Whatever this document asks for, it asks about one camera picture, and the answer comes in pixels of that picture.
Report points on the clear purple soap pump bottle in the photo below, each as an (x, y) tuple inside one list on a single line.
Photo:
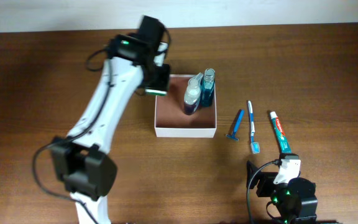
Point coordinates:
[(192, 94)]

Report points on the white cardboard box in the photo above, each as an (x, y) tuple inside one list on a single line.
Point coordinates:
[(170, 120)]

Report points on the blue mouthwash bottle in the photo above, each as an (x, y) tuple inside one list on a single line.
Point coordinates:
[(207, 87)]

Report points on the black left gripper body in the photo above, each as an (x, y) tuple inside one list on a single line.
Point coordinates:
[(158, 79)]

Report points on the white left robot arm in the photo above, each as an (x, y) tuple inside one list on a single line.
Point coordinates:
[(81, 160)]

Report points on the green red toothpaste tube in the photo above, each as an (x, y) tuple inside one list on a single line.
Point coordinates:
[(279, 132)]

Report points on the green white soap box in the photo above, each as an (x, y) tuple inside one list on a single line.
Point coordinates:
[(155, 92)]

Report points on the blue disposable razor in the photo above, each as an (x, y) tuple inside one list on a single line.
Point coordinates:
[(236, 124)]

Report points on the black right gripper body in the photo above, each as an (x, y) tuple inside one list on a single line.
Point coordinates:
[(267, 180)]

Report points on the blue white toothbrush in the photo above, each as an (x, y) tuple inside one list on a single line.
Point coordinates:
[(255, 148)]

